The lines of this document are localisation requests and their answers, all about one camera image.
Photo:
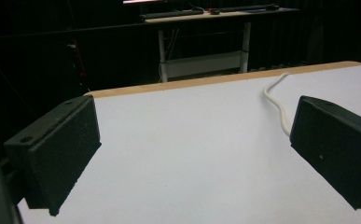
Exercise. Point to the black computer mouse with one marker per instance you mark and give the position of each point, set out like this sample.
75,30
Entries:
214,11

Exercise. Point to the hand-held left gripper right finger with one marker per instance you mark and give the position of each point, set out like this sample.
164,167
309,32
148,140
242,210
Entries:
336,149

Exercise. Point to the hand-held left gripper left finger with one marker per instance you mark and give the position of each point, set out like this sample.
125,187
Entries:
57,149

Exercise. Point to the wooden desk with white legs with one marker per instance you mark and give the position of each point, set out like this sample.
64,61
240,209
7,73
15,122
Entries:
206,46

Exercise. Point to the black keyboard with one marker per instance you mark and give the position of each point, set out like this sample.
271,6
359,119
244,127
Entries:
249,7
172,14

